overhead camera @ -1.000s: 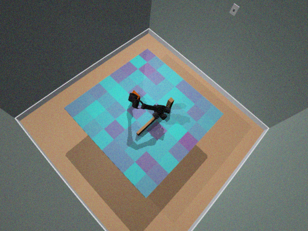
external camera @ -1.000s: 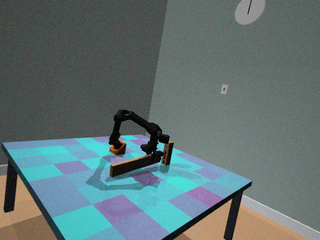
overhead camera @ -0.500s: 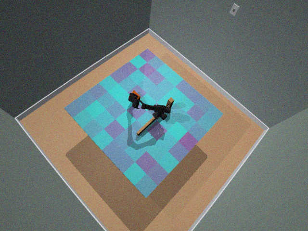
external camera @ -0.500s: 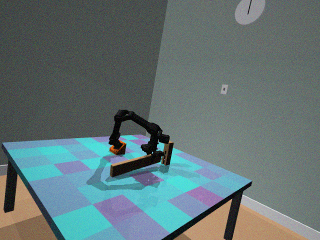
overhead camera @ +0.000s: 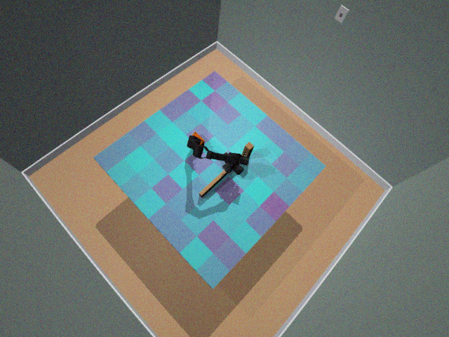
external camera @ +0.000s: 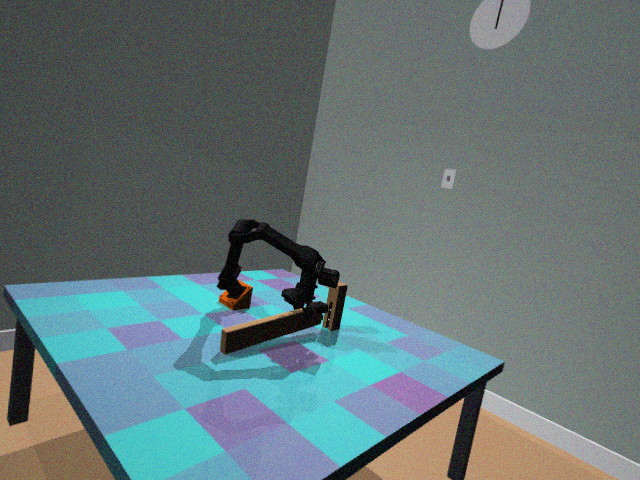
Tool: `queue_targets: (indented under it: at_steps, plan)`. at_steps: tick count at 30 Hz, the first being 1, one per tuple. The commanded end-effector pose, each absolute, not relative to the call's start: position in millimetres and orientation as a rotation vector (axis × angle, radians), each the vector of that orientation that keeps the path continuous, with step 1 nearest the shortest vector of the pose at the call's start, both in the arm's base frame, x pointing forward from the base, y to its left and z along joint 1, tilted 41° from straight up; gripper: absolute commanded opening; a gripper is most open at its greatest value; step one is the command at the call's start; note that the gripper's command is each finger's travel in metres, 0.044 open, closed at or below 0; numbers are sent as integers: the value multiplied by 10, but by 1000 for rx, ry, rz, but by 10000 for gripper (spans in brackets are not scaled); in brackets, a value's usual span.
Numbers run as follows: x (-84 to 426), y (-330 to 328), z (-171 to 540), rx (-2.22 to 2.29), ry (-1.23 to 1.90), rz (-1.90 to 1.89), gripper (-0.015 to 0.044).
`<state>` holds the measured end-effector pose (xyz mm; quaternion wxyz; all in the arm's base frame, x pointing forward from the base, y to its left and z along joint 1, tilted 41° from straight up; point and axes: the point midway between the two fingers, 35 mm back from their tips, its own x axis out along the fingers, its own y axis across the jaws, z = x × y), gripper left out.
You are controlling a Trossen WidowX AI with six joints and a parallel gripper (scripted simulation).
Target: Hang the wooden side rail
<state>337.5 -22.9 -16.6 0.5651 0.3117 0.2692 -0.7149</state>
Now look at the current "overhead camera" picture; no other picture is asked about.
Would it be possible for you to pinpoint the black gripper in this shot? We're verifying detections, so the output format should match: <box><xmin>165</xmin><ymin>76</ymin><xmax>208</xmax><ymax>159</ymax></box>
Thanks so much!
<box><xmin>232</xmin><ymin>166</ymin><xmax>244</xmax><ymax>175</ymax></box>

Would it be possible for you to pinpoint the tan wooden board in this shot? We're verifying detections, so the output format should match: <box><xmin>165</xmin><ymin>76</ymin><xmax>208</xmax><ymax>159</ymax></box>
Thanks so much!
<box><xmin>199</xmin><ymin>170</ymin><xmax>228</xmax><ymax>198</ymax></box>

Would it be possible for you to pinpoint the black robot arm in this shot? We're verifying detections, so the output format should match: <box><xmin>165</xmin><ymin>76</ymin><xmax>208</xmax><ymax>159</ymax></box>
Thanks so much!
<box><xmin>187</xmin><ymin>136</ymin><xmax>250</xmax><ymax>173</ymax></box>

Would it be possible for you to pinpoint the brown wooden post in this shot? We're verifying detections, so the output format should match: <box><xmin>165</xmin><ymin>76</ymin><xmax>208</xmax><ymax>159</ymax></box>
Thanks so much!
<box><xmin>242</xmin><ymin>142</ymin><xmax>254</xmax><ymax>157</ymax></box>

